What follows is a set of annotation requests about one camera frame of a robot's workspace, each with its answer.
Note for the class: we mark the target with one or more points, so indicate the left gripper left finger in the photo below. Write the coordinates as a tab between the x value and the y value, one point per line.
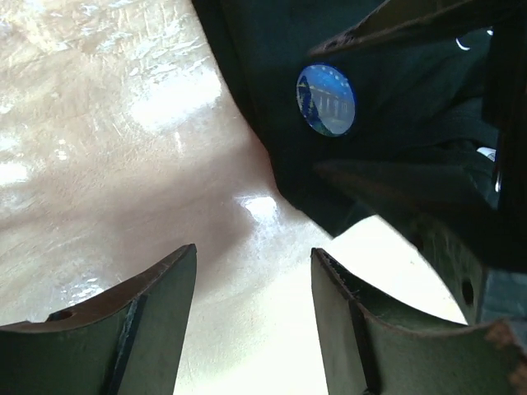
125	340

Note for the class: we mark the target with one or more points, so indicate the black printed t-shirt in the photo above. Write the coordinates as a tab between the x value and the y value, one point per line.
417	105

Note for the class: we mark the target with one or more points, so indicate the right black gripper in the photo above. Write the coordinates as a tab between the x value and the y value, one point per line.
435	206

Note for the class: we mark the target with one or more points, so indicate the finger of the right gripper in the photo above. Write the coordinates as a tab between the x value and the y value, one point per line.
391	24

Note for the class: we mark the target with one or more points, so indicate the blue round brooch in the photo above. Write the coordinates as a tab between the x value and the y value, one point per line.
326	99

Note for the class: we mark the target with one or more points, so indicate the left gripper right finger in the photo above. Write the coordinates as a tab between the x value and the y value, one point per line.
372	343

